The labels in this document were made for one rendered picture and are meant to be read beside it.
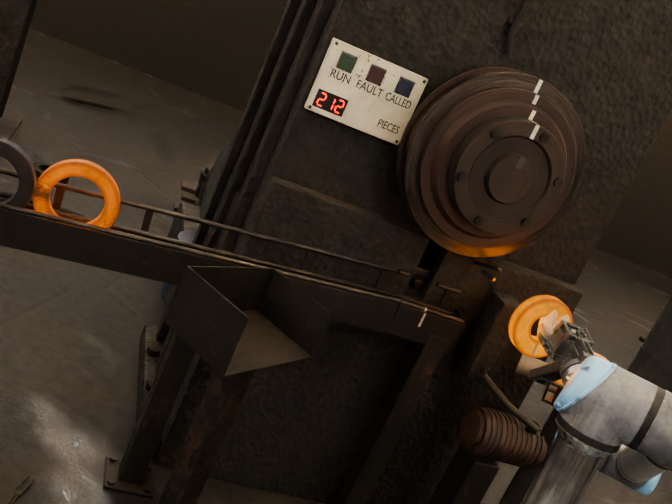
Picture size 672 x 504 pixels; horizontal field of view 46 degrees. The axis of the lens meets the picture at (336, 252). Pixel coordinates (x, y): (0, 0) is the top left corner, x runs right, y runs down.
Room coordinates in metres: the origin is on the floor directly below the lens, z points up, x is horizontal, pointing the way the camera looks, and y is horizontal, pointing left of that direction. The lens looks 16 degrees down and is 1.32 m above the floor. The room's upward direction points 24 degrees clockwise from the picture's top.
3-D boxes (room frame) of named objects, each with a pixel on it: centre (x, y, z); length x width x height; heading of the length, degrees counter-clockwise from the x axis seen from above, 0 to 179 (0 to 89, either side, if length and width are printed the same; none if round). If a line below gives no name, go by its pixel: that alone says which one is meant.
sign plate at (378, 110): (1.98, 0.09, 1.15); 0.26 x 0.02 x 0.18; 110
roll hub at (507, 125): (1.90, -0.30, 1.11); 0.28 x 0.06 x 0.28; 110
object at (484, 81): (2.00, -0.26, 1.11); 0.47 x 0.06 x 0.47; 110
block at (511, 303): (2.09, -0.48, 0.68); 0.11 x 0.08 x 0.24; 20
